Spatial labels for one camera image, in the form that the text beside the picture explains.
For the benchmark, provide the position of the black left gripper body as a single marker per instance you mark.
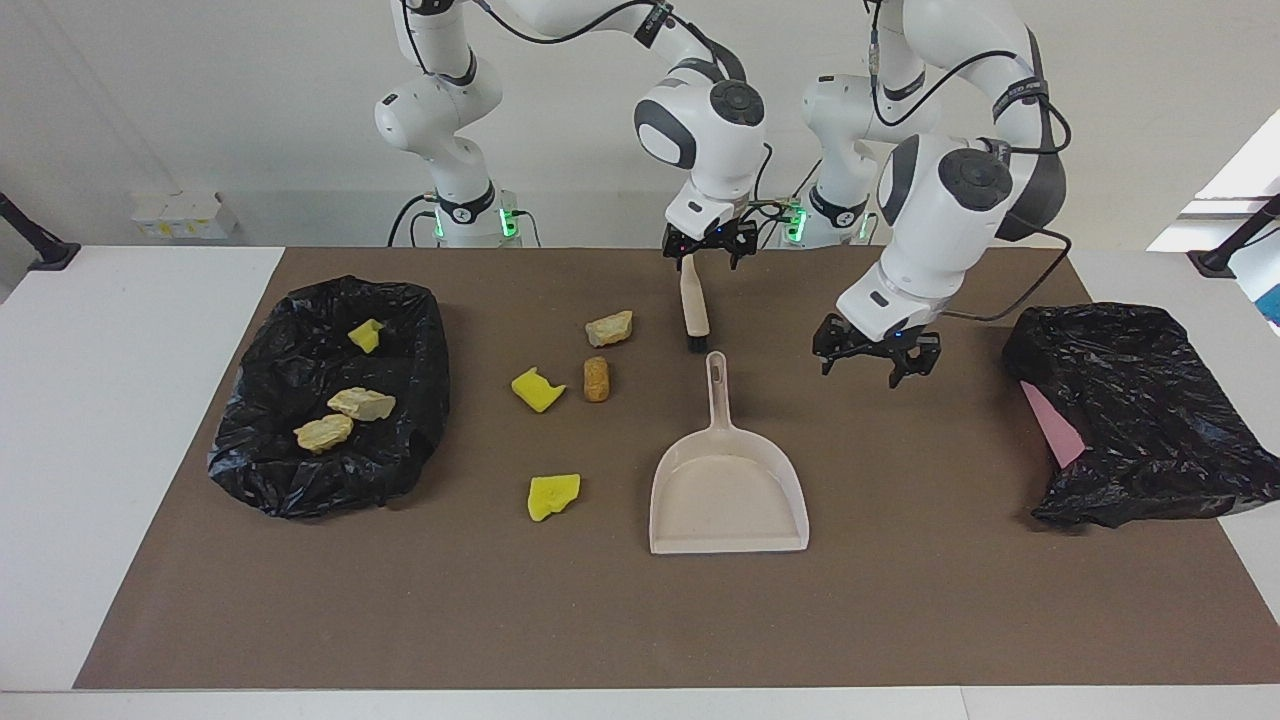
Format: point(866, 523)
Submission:
point(880, 342)

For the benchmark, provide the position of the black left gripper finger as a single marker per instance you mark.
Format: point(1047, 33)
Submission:
point(827, 357)
point(912, 365)

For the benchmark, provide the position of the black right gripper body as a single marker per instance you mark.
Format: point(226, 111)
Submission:
point(710, 242)

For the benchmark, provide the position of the beige brush with black bristles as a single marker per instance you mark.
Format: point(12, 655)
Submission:
point(693, 310)

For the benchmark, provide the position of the pale ridged bread chunk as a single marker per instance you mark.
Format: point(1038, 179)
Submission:
point(609, 328)

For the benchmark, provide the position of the brown cork-like bread roll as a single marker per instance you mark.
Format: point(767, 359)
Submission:
point(596, 380)

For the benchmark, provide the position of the beige plastic dustpan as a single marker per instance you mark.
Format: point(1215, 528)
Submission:
point(725, 500)

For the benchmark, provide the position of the small yellow sponge piece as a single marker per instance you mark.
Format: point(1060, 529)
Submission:
point(365, 336)

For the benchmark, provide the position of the pale yellow bread chunk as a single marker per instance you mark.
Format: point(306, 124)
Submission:
point(362, 404)

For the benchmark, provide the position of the orange ridged bread chunk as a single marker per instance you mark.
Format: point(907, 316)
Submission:
point(323, 433)

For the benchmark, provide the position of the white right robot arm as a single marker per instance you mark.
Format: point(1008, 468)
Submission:
point(700, 130)

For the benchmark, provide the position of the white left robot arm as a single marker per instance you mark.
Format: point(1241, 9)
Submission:
point(940, 220)

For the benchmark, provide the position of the pink bin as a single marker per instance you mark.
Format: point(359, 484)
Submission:
point(1058, 430)

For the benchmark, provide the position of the crumpled black trash bag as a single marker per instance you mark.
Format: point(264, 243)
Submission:
point(1140, 400)

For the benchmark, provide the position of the black trash bag lined bin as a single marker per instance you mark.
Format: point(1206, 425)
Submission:
point(270, 400)

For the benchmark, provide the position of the notched yellow sponge piece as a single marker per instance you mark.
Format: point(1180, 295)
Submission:
point(537, 391)

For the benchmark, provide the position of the black clamp stand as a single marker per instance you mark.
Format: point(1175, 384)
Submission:
point(1215, 262)
point(50, 255)

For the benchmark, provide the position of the brown table mat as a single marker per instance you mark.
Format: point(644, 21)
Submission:
point(640, 620)

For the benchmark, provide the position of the teal object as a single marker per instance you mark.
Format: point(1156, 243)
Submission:
point(1268, 290)

